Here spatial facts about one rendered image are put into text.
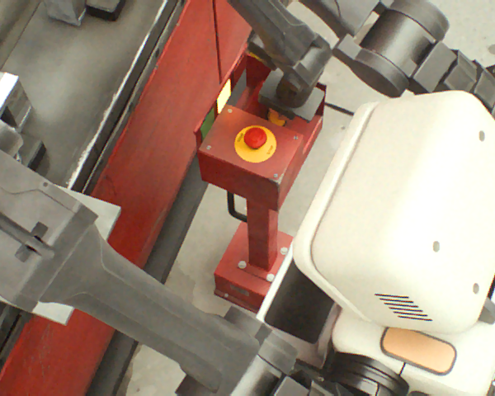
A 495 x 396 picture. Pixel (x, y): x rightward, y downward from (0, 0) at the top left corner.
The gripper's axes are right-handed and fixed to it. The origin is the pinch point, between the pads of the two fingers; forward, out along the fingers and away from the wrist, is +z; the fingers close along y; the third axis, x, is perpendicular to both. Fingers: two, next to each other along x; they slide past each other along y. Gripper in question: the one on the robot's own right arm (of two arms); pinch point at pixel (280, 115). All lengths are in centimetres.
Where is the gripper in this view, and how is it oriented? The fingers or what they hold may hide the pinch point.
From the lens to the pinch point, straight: 158.3
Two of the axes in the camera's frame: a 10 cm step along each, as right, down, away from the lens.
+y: -8.8, -4.8, 0.0
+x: -4.5, 8.1, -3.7
